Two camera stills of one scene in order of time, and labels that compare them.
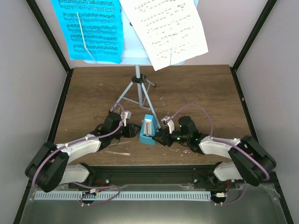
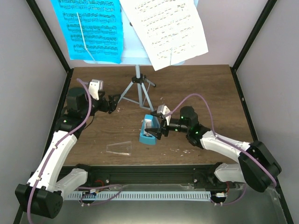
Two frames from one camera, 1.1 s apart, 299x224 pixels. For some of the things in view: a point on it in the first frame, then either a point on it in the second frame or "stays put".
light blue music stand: (135, 52) stays put
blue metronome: (148, 129) stays put
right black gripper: (165, 137) -> (159, 131)
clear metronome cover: (123, 148) stays put
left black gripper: (131, 133) -> (112, 107)
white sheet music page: (170, 30) stays put
